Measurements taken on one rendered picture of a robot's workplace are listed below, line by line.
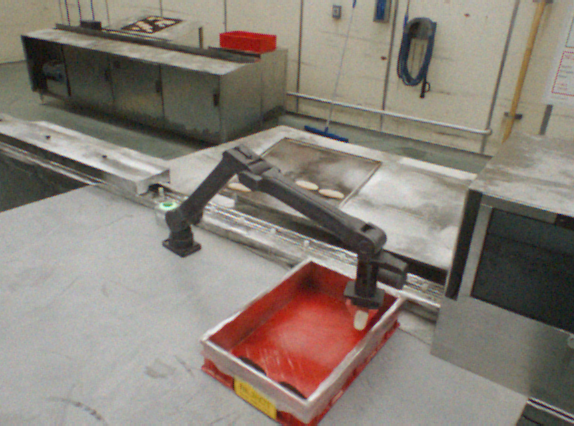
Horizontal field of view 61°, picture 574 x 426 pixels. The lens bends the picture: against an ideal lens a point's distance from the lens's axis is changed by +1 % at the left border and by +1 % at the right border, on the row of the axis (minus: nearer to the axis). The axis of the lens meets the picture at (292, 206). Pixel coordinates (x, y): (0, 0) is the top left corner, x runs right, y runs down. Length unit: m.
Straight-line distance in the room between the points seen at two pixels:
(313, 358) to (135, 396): 0.43
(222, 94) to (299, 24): 1.73
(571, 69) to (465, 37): 3.08
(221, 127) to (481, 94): 2.51
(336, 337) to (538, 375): 0.49
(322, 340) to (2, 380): 0.77
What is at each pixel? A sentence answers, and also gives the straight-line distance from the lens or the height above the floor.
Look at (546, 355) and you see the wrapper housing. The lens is 1.29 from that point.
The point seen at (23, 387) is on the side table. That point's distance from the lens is 1.35.
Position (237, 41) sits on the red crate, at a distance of 5.33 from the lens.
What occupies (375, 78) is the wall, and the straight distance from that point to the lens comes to 5.47.
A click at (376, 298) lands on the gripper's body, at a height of 0.95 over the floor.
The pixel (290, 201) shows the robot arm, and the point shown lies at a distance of 1.30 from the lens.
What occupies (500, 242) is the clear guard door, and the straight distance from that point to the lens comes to 1.16.
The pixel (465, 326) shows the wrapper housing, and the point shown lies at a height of 0.95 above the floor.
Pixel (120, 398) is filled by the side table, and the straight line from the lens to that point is 1.26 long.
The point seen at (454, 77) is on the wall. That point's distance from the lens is 5.19.
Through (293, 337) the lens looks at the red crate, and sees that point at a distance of 1.35.
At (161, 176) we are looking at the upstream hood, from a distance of 2.10.
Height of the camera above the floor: 1.73
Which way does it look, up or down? 27 degrees down
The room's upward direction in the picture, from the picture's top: 3 degrees clockwise
